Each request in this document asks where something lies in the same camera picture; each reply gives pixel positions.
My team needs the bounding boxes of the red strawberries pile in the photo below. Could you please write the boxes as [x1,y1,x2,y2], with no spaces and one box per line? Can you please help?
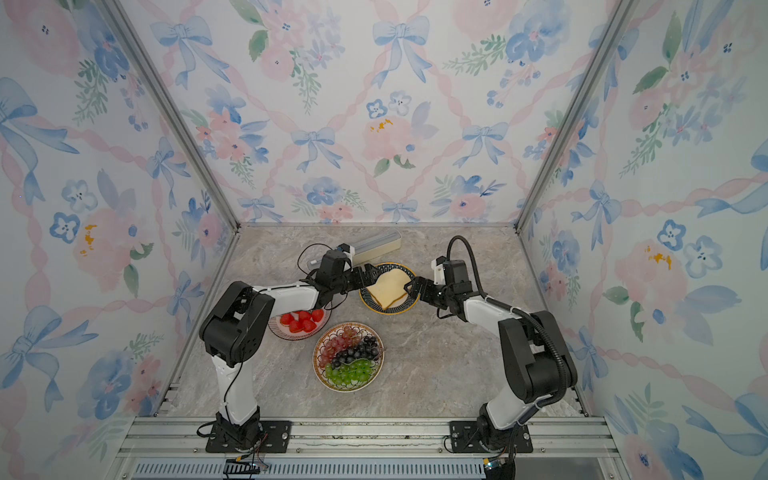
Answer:
[278,309,327,335]

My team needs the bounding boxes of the dark blue yellow-rimmed plate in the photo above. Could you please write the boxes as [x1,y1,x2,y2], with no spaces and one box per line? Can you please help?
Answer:
[359,262,417,315]

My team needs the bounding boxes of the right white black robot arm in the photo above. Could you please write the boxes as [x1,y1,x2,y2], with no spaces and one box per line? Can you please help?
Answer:
[404,257,578,452]

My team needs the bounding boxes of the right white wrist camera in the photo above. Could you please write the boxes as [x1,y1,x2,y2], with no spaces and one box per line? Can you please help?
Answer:
[431,256,447,285]

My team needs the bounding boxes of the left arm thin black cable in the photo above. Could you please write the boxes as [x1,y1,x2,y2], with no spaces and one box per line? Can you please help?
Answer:
[196,242,352,438]

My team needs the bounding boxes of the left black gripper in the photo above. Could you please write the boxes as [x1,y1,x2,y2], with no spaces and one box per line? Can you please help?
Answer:
[333,263,381,296]

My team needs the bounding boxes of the round plate with grapes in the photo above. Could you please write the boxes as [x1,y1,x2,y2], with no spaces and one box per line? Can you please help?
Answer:
[311,321,386,394]

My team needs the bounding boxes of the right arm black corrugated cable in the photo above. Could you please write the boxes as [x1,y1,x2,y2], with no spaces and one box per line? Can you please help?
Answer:
[445,235,571,427]

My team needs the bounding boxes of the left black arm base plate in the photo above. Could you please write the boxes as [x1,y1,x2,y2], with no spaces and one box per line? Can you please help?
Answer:
[205,418,293,454]

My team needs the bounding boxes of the cream plastic wrap dispenser box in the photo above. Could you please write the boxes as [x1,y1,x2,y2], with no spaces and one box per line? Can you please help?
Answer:
[344,229,402,270]

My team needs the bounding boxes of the aluminium mounting rail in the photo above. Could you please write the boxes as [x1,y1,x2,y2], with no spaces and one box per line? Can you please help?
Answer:
[106,417,629,479]

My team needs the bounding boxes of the slice of bread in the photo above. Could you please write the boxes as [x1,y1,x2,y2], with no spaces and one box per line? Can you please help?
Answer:
[366,267,412,311]

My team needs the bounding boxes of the mixed colour grapes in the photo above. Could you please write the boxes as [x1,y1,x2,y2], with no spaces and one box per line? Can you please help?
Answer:
[317,325,382,389]

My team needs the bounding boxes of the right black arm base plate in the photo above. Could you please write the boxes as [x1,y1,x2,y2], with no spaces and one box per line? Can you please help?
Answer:
[448,419,534,455]

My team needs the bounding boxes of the glass bowl with striped rim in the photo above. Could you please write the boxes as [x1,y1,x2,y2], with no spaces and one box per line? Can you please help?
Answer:
[268,309,332,341]

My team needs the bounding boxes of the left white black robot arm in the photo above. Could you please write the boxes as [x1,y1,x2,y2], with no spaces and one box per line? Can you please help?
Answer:
[199,245,383,452]

